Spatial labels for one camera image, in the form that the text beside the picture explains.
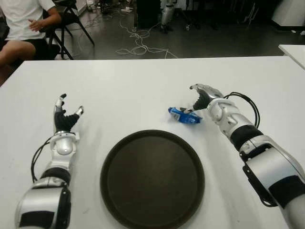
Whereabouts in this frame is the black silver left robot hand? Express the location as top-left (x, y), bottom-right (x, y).
top-left (53, 94), bottom-right (85, 134)

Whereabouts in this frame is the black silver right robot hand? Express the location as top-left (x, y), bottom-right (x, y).
top-left (182, 83), bottom-right (224, 115)

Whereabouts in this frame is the blue Oreo cookie packet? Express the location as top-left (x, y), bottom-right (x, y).
top-left (168, 106), bottom-right (203, 125)

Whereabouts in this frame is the silver humanoid robot leg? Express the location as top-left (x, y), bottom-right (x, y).
top-left (160, 0), bottom-right (176, 33)

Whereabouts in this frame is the white side table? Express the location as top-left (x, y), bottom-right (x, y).
top-left (278, 44), bottom-right (305, 71)

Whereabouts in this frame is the black cabinet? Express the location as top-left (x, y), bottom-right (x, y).
top-left (135, 0), bottom-right (163, 29)

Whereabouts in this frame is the black folding chair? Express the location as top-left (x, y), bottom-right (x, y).
top-left (41, 0), bottom-right (95, 60)

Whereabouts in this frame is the round dark brown tray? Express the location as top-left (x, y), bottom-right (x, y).
top-left (100, 129), bottom-right (205, 229)

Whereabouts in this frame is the seated person in white shirt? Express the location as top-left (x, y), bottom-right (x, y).
top-left (0, 0), bottom-right (63, 66)

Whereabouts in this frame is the white machine base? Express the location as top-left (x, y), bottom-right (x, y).
top-left (271, 0), bottom-right (305, 27)

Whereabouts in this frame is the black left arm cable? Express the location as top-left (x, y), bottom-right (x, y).
top-left (31, 138), bottom-right (52, 182)

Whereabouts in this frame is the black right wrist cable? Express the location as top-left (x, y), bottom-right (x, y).
top-left (223, 92), bottom-right (261, 128)

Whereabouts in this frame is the white cable on floor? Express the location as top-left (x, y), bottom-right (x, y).
top-left (115, 7), bottom-right (179, 59)

